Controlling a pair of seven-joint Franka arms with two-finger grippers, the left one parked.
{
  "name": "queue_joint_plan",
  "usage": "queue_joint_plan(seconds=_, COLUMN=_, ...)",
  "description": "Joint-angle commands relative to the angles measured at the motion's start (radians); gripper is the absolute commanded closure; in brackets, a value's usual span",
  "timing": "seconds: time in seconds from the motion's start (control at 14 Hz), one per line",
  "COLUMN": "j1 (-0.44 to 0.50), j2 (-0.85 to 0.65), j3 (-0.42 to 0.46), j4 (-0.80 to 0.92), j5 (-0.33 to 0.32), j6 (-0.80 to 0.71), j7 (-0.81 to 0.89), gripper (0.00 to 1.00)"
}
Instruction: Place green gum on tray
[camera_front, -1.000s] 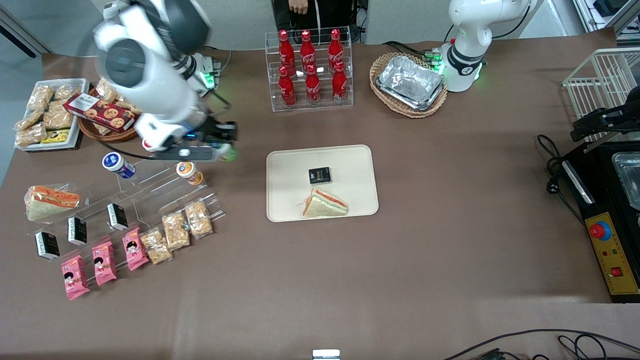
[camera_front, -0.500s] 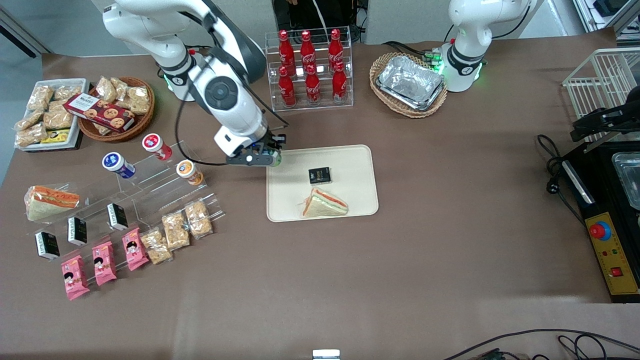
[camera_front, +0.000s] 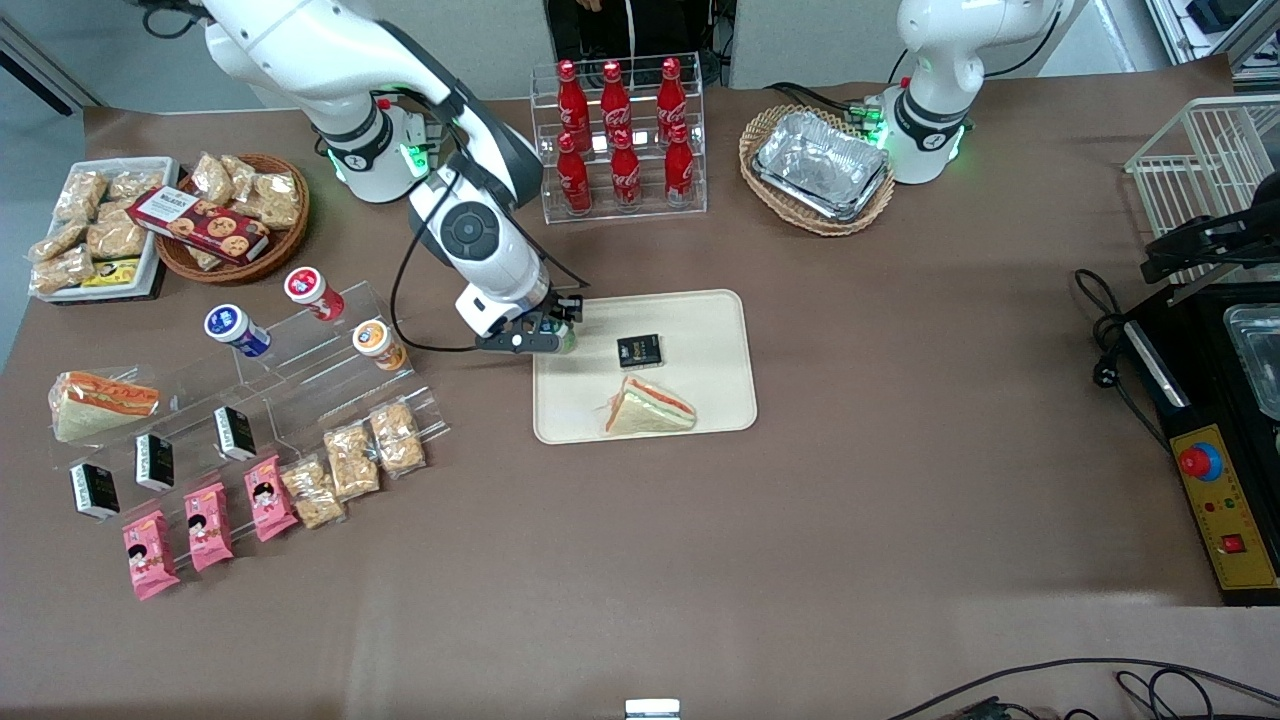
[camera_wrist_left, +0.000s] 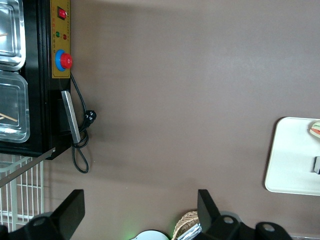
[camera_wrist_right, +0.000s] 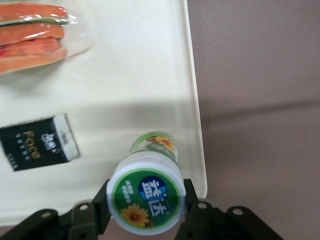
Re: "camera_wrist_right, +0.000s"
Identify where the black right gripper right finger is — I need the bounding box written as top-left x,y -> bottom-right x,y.
174,178 -> 228,240

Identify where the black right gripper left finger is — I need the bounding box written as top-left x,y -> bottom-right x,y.
70,178 -> 111,238

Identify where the green gum bottle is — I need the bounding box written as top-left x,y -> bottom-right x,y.
105,130 -> 187,237

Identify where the cream plastic tray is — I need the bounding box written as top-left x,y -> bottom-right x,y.
0,0 -> 209,225

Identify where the small black carton box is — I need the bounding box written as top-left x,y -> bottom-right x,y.
0,113 -> 81,173

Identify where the plastic wrapped sandwich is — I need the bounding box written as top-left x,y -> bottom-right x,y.
0,1 -> 95,76

